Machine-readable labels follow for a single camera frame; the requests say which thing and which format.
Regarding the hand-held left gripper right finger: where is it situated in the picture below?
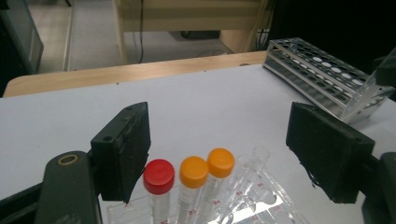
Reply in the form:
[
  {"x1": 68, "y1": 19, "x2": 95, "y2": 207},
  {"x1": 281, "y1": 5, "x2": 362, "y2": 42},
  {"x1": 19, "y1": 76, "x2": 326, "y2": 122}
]
[{"x1": 285, "y1": 101, "x2": 376, "y2": 205}]

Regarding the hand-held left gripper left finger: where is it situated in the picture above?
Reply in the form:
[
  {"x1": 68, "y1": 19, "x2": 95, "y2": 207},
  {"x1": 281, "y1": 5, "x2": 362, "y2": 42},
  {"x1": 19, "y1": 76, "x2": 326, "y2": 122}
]
[{"x1": 90, "y1": 101, "x2": 152, "y2": 203}]

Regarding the orange cap clear tube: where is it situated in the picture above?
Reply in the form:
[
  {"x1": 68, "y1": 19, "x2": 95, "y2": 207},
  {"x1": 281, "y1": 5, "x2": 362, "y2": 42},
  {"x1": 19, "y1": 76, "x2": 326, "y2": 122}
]
[
  {"x1": 178, "y1": 155, "x2": 210, "y2": 224},
  {"x1": 199, "y1": 147, "x2": 236, "y2": 219}
]

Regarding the metal tube rack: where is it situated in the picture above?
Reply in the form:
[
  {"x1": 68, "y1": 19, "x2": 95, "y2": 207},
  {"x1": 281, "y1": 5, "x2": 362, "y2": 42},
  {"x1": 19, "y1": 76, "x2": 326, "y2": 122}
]
[{"x1": 262, "y1": 37, "x2": 396, "y2": 124}]

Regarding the clear acrylic tube rack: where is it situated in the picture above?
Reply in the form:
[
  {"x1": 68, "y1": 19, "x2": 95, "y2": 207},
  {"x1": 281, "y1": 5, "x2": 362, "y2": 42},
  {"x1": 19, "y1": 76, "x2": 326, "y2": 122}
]
[{"x1": 106, "y1": 146, "x2": 308, "y2": 224}]

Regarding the wooden table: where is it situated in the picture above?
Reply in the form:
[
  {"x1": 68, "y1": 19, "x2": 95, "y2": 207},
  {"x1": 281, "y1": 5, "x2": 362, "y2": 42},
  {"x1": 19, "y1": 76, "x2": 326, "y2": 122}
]
[{"x1": 2, "y1": 49, "x2": 269, "y2": 98}]

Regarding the white table sheet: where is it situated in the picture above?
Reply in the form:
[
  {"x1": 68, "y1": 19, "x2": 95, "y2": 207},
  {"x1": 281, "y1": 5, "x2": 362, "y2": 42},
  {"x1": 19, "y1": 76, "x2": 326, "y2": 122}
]
[{"x1": 0, "y1": 63, "x2": 396, "y2": 224}]

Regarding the black flat box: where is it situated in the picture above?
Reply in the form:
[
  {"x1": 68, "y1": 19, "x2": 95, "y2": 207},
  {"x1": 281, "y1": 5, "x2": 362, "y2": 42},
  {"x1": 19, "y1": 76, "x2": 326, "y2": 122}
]
[{"x1": 179, "y1": 29, "x2": 221, "y2": 41}]

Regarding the light wooden furniture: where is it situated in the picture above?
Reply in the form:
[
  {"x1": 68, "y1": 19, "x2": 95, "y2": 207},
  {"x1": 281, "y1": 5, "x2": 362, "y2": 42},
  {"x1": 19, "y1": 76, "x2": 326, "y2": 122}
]
[{"x1": 111, "y1": 0, "x2": 273, "y2": 65}]

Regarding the dark cabinet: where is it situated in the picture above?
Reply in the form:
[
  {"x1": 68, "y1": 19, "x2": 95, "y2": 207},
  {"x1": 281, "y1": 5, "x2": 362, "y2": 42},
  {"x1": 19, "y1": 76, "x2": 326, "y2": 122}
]
[{"x1": 0, "y1": 0, "x2": 45, "y2": 95}]

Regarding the black hanging cable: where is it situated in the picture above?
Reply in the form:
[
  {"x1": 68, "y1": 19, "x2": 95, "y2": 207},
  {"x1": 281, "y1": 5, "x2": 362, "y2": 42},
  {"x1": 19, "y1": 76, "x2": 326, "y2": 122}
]
[{"x1": 132, "y1": 0, "x2": 145, "y2": 64}]

